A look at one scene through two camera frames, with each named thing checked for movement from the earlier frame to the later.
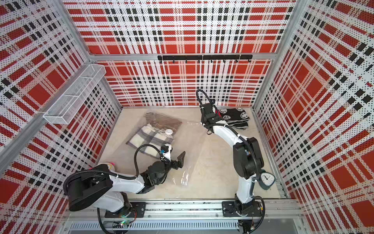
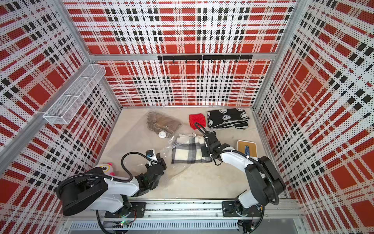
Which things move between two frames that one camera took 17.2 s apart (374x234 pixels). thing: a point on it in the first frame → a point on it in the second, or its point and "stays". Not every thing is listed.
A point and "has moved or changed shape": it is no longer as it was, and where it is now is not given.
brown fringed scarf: (161, 122) stays
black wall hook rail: (206, 57) stays
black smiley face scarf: (236, 117) stays
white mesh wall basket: (65, 108) stays
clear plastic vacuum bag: (184, 134) has moved or changed shape
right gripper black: (203, 119) → (204, 149)
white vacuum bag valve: (169, 131) → (162, 134)
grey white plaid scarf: (150, 135) → (188, 150)
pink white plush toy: (111, 166) stays
